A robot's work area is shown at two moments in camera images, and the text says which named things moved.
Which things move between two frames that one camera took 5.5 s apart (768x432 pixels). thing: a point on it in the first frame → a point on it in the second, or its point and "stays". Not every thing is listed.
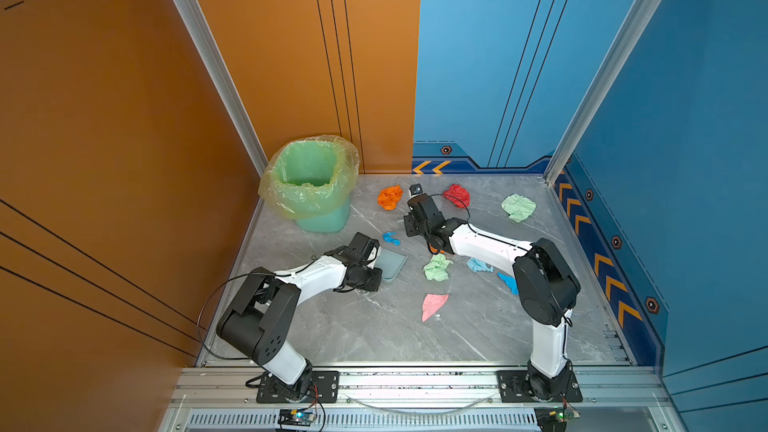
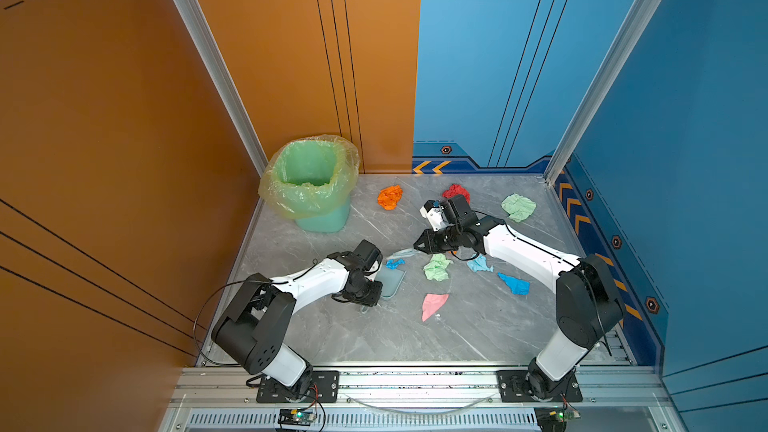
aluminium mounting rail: x=615 y=398 stays
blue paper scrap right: x=511 y=283 stays
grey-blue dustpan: x=390 y=263 → x=391 y=280
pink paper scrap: x=432 y=303 stays
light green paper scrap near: x=437 y=268 stays
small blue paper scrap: x=387 y=237 → x=393 y=264
